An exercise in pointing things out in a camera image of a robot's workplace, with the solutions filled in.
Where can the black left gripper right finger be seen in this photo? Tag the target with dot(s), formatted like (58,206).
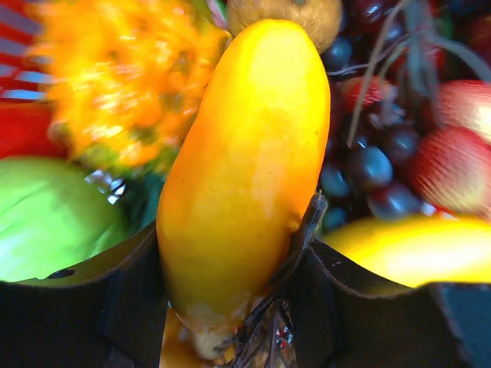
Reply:
(337,314)

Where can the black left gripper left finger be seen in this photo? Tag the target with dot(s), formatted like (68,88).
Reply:
(108,311)

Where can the orange mango toy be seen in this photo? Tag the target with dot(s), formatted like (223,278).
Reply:
(244,175)

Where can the brown longan bunch toy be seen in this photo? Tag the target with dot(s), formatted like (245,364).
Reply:
(321,19)

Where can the yellow bell pepper toy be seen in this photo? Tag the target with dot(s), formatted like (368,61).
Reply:
(418,249)

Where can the green fruit toy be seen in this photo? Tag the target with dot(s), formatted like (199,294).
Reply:
(52,217)

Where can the red apple toy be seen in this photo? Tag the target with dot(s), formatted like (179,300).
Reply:
(451,168)

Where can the spiky yellow fruit toy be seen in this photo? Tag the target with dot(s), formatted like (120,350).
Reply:
(126,77)

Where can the red plastic basket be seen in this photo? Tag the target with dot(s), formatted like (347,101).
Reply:
(24,116)

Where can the dark grape bunch toy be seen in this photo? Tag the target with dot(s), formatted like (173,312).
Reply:
(382,71)

